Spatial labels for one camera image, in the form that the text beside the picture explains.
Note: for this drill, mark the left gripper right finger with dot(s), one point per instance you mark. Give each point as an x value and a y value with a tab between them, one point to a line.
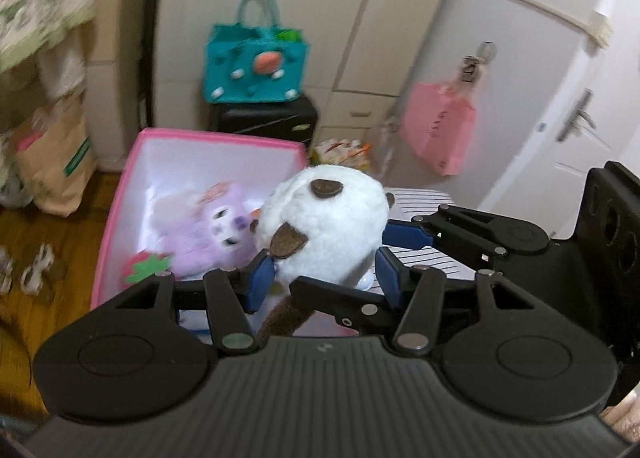
415	295

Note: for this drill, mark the cream fleece pajamas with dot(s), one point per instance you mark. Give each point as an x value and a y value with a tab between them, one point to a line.
47	32

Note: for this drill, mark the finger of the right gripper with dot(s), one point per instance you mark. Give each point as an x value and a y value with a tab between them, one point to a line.
463	228
368	313

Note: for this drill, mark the teal felt handbag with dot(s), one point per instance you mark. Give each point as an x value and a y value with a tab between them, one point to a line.
246	64

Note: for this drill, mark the brown paper bag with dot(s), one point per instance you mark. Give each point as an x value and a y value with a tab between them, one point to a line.
54	156

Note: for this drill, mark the pink paper bag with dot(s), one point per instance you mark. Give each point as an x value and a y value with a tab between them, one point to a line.
438	125

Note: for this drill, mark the pink storage box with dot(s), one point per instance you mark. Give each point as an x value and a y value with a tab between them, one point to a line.
166	162

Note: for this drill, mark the white panda plush toy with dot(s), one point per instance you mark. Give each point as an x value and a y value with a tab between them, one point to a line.
325	223

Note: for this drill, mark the colourful gift bag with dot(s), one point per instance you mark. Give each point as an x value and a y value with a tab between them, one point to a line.
347	153

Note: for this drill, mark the red strawberry plush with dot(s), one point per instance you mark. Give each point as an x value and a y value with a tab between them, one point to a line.
143	265

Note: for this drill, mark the white door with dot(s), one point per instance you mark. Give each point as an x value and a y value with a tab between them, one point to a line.
544	184

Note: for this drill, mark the striped pink bed sheet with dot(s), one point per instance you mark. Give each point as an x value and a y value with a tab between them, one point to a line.
415	246

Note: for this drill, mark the black suitcase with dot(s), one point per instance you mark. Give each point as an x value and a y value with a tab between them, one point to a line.
293	121

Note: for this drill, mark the purple plush toy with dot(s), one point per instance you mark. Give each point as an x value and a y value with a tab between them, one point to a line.
204	231

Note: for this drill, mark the blue wet wipes pack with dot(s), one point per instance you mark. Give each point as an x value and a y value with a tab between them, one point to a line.
196	322

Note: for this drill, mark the cream drawer cabinet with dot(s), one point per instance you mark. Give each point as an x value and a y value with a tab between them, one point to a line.
360	55

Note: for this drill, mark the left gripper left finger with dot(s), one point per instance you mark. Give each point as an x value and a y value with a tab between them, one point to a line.
231	297

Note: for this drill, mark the silver door handle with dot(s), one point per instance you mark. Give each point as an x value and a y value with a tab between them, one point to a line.
578	118

